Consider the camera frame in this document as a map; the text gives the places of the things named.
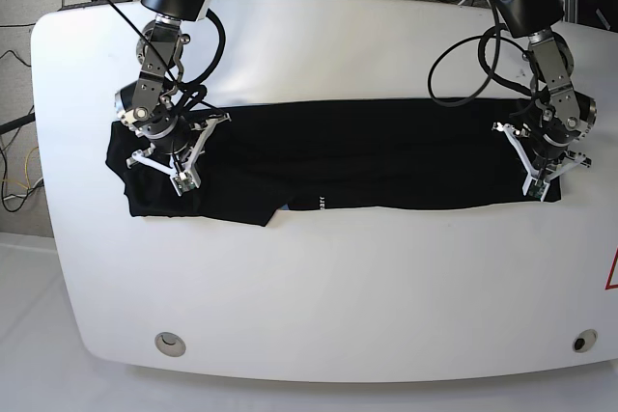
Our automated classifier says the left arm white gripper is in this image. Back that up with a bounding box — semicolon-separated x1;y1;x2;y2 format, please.
492;122;592;185

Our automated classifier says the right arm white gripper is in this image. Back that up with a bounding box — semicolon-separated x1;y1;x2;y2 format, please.
126;111;231;180

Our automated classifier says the black T-shirt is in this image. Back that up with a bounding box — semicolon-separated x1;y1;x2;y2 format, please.
104;97;564;229

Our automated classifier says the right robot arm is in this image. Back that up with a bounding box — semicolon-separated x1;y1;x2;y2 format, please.
116;0;229;195

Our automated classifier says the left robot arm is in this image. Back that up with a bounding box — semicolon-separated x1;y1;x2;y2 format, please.
430;0;597;202

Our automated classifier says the red triangle sticker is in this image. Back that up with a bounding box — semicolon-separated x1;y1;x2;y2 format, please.
605;251;618;290

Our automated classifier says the round table grommet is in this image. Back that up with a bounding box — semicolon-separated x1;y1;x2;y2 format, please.
154;332;186;358
573;329;598;353

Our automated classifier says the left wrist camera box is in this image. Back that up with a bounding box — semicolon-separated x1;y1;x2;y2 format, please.
522;177;550;202

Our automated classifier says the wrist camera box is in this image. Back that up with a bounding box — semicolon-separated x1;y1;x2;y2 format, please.
522;177;550;202
170;172;201;197

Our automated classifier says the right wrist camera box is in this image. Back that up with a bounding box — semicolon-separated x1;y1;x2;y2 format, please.
170;172;201;197

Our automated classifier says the yellow cable left floor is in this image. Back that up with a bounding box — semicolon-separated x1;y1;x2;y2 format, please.
0;146;44;213

